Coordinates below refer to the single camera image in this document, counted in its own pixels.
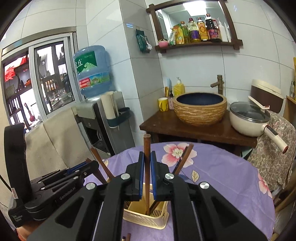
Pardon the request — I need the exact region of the cream perforated utensil holder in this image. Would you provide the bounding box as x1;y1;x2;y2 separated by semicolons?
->
122;183;170;230

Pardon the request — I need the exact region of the woven texture sink basin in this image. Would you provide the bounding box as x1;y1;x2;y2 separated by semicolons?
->
173;92;228;127

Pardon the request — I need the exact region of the wooden handled metal spoon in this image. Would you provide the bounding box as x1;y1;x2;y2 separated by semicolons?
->
90;148;115;180

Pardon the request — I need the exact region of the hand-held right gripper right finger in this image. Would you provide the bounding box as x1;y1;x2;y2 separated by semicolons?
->
150;151;269;241

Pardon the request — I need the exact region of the bronze faucet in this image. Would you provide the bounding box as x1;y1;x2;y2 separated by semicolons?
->
210;74;224;95

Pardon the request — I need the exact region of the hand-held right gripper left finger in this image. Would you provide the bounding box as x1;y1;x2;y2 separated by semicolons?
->
26;151;145;241

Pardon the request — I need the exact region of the cream paper cup tube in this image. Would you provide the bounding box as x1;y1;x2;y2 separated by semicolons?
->
101;91;119;121

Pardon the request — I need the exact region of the dark green cup holder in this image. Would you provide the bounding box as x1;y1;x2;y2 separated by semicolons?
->
108;107;131;128

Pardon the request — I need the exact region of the aluminium sliding window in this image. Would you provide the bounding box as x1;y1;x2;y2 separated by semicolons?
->
1;32;78;124

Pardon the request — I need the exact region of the blue water dispenser bottle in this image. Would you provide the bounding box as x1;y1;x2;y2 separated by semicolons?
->
73;45;112;99

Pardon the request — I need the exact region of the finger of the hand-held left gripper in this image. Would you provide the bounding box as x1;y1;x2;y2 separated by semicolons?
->
31;162;88;186
43;160;100;198

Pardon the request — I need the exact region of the amber gold label bottle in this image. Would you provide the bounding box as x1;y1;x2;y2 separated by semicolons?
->
197;16;210;42

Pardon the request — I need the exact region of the dark soy sauce bottle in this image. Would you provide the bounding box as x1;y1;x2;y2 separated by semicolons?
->
205;13;222;42

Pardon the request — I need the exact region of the wooden framed mirror shelf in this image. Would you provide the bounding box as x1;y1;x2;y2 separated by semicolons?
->
146;0;244;54

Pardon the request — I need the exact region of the brown and cream rice cooker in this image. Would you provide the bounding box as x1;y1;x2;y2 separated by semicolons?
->
251;79;285;114

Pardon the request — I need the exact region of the yellow mug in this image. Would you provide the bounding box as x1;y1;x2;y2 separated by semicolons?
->
158;97;169;112

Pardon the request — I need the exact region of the yellow soap pump bottle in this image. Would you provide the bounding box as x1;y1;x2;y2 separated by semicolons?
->
173;77;186;97

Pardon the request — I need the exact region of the floral patterned cloth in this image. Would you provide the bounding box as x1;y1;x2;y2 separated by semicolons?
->
246;111;296;193

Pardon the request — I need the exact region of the beige wall cloth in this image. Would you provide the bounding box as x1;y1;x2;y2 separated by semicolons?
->
24;108;93;181

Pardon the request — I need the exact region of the purple label bottle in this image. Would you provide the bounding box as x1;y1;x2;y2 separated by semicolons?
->
187;18;201;43

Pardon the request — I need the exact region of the green hanging packet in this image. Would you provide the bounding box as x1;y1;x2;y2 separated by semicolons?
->
135;29;152;53

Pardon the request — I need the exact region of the yellow seasoning packet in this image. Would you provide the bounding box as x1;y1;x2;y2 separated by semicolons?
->
170;25;184;46

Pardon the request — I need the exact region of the cream pot with handle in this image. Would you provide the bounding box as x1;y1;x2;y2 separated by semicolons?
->
229;101;288;154

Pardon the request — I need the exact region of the white squeeze bottle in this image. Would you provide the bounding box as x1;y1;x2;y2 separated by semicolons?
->
217;19;232;43

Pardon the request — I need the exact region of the grey water dispenser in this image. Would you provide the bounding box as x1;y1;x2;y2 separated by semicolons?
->
75;91;136;158

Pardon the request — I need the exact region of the white rice paddle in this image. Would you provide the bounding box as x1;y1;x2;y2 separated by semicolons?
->
248;95;270;112

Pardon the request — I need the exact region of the glass pot lid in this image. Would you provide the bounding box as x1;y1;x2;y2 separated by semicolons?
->
230;101;271;122

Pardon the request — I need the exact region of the dark wooden sink counter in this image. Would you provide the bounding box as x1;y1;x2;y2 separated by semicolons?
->
139;108;258;156

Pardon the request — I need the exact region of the purple floral tablecloth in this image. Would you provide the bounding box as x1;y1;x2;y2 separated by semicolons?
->
83;141;276;241

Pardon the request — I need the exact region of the dark wooden chair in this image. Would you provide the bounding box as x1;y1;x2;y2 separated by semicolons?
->
273;185;296;214

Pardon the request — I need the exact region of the light wooden shelf unit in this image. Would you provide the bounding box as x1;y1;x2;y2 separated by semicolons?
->
283;95;296;126

